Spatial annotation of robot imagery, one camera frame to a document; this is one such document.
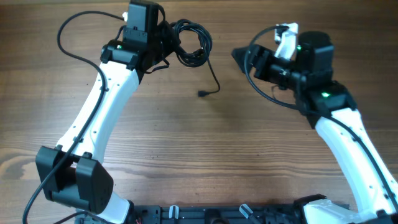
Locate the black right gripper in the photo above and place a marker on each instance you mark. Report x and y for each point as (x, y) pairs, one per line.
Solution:
(266, 55)

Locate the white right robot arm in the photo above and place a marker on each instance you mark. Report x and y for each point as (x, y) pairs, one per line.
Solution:
(307, 71)

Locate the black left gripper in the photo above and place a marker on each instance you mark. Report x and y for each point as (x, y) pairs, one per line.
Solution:
(165, 28)

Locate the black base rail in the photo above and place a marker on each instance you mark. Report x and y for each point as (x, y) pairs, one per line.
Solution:
(278, 213)

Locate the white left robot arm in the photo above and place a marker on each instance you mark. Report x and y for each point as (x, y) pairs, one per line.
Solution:
(72, 172)

